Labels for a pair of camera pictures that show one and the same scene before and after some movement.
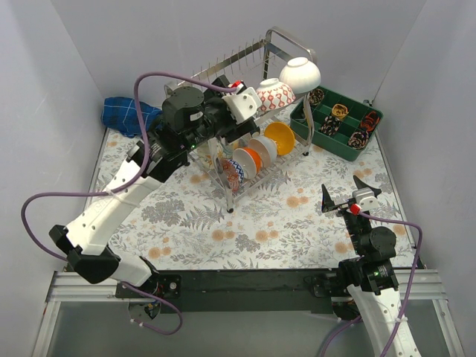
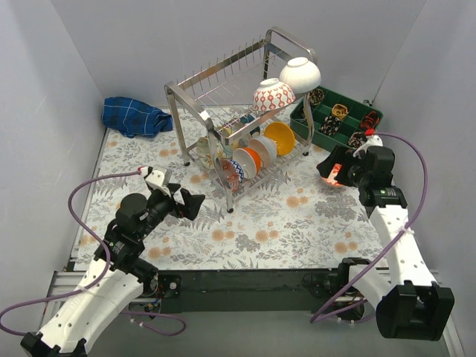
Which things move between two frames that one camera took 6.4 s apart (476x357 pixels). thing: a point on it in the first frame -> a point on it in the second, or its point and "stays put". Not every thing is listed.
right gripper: [344, 204] -> [346, 172]
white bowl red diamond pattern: [273, 94] stays put
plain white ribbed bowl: [300, 75] stays put
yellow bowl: [282, 134] stays put
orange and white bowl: [250, 161] stays put
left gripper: [240, 128] -> [179, 207]
